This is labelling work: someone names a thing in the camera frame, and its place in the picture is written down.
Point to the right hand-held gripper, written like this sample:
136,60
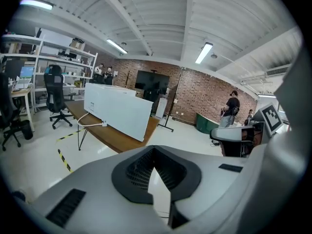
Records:
271,118

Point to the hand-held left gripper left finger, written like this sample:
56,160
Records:
97,184

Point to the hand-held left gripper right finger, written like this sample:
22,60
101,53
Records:
209,179

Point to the green cabinet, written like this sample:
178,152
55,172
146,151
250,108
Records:
204,124

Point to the long ceiling light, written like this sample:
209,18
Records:
117,46
36,4
204,52
267,96

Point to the black floor stand with sign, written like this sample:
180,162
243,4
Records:
175,101

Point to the ceiling air conditioner vent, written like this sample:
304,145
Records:
278,70

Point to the black waste bin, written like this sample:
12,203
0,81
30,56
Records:
26,129

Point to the black television screen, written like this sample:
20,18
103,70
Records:
151,82

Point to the dark coat rack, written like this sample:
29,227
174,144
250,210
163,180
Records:
128,78

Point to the wooden desk with white legs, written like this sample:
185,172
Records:
22,91

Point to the laptop with blue screen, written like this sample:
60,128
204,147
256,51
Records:
26,72

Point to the white shelving unit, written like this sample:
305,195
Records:
39,64

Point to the cardboard box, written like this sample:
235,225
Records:
78,44

